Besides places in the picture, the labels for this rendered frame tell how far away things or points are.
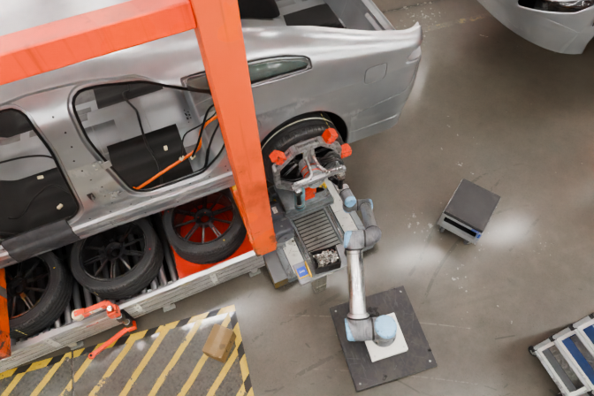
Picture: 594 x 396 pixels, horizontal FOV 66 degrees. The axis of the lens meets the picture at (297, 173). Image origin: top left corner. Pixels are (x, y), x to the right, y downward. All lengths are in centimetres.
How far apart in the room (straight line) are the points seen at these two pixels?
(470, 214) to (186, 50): 259
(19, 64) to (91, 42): 24
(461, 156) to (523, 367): 195
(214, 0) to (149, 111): 230
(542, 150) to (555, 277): 133
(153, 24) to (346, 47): 156
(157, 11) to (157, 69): 104
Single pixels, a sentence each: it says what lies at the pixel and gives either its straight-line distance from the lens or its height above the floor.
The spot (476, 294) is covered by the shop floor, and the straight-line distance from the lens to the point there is 417.
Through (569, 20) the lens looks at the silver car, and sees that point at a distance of 470.
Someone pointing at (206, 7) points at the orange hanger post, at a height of 271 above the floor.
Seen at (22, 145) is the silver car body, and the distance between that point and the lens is 413.
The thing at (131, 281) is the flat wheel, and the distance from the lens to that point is 369.
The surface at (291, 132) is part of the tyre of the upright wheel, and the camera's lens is 328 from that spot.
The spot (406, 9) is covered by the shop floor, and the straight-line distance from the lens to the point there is 627.
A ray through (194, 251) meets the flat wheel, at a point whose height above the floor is 50.
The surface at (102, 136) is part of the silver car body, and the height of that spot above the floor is 88.
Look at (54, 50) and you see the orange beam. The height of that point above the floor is 269.
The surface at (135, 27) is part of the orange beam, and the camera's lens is 177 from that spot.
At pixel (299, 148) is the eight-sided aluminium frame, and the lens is 329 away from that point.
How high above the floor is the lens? 374
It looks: 57 degrees down
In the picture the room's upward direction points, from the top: 3 degrees counter-clockwise
